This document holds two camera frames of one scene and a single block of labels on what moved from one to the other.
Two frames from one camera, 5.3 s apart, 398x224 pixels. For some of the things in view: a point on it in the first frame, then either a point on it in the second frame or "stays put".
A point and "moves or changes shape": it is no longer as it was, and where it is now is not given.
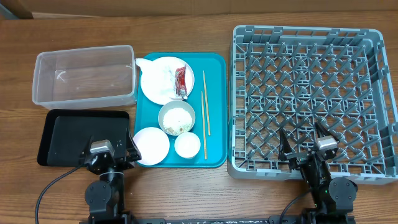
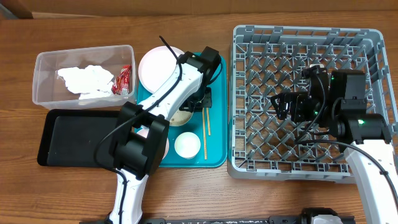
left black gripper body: (124, 161) to (204, 98)
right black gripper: (304, 155) to (296, 106)
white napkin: (157, 82) to (90, 81)
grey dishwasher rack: (291, 78) stays put
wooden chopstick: (204, 137) stays put
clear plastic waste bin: (85, 77) stays put
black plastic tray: (66, 132) stays put
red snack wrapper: (180, 82) moves or changes shape
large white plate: (167, 80) moves or changes shape
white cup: (187, 145) stays put
